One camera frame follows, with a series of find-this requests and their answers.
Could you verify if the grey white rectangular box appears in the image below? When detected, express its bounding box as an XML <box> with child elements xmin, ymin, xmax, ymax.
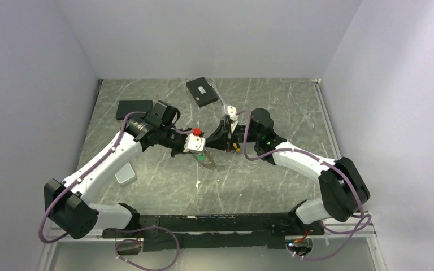
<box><xmin>115</xmin><ymin>162</ymin><xmax>137</xmax><ymax>186</ymax></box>

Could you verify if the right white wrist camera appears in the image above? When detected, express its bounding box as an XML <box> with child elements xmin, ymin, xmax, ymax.
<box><xmin>222</xmin><ymin>104</ymin><xmax>238</xmax><ymax>133</ymax></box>

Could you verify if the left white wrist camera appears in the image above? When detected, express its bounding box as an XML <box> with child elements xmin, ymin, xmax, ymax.
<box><xmin>184</xmin><ymin>128</ymin><xmax>206</xmax><ymax>154</ymax></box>

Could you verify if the black rectangular box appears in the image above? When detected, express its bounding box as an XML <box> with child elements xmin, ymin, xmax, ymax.
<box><xmin>186</xmin><ymin>77</ymin><xmax>219</xmax><ymax>108</ymax></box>

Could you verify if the silver open-end wrench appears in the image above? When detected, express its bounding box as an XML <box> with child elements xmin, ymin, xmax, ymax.
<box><xmin>206</xmin><ymin>78</ymin><xmax>227</xmax><ymax>106</ymax></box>

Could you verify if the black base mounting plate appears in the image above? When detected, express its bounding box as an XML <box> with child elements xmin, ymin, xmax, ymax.
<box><xmin>102</xmin><ymin>212</ymin><xmax>324</xmax><ymax>252</ymax></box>

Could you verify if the black flat tray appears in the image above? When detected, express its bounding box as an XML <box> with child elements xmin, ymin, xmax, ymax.
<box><xmin>115</xmin><ymin>100</ymin><xmax>154</xmax><ymax>121</ymax></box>

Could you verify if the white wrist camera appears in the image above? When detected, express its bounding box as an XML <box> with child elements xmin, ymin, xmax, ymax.
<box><xmin>184</xmin><ymin>128</ymin><xmax>206</xmax><ymax>154</ymax></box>
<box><xmin>222</xmin><ymin>104</ymin><xmax>238</xmax><ymax>133</ymax></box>

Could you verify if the purple cable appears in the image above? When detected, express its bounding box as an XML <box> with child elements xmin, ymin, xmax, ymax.
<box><xmin>38</xmin><ymin>111</ymin><xmax>196</xmax><ymax>270</ymax></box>
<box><xmin>236</xmin><ymin>110</ymin><xmax>373</xmax><ymax>262</ymax></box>

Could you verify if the metal disc with keyrings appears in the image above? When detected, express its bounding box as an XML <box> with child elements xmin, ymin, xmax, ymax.
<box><xmin>192</xmin><ymin>148</ymin><xmax>216</xmax><ymax>171</ymax></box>

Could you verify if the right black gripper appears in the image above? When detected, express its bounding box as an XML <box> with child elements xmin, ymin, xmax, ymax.
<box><xmin>204</xmin><ymin>120</ymin><xmax>261</xmax><ymax>152</ymax></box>

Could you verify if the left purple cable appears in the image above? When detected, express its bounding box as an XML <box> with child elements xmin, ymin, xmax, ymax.
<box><xmin>38</xmin><ymin>111</ymin><xmax>196</xmax><ymax>270</ymax></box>

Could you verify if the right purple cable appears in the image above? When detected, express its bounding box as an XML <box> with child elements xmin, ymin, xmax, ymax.
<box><xmin>236</xmin><ymin>110</ymin><xmax>373</xmax><ymax>262</ymax></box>

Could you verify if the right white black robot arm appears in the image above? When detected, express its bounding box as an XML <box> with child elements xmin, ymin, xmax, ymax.
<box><xmin>206</xmin><ymin>105</ymin><xmax>370</xmax><ymax>234</ymax></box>

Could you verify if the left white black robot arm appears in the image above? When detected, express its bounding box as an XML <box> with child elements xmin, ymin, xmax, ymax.
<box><xmin>38</xmin><ymin>100</ymin><xmax>202</xmax><ymax>243</ymax></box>

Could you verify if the yellow black screwdriver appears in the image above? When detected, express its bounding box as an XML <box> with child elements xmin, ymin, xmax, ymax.
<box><xmin>232</xmin><ymin>143</ymin><xmax>241</xmax><ymax>152</ymax></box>

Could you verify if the aluminium extrusion rail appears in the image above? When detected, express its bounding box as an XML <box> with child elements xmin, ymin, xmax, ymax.
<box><xmin>77</xmin><ymin>213</ymin><xmax>374</xmax><ymax>239</ymax></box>

